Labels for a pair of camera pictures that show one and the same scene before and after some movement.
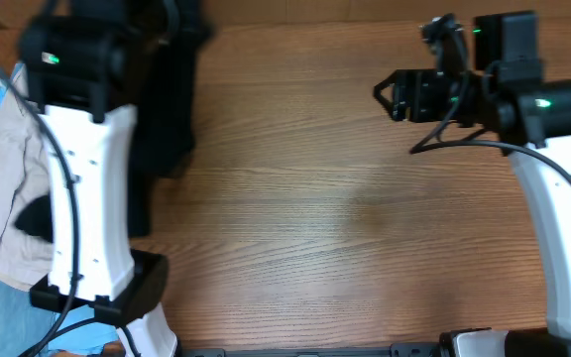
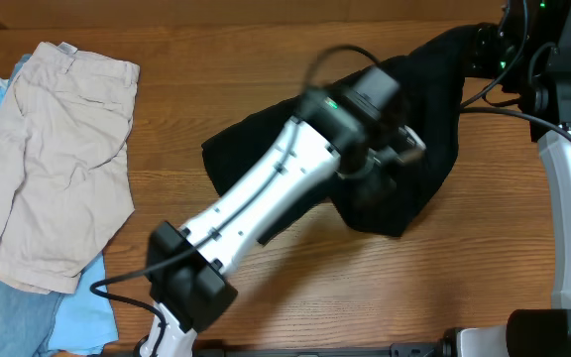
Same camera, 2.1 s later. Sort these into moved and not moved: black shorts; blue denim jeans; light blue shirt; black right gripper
Moved: black right gripper; black shorts
Not moved: blue denim jeans; light blue shirt
